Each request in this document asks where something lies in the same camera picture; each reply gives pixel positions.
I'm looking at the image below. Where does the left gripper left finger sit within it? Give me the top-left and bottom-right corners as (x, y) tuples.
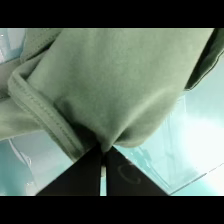
(35, 143), (103, 197)

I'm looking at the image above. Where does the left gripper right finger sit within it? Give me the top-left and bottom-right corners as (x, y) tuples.
(105, 145), (169, 197)

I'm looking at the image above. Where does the green shirt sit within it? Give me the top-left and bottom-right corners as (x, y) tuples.
(0, 27), (224, 163)

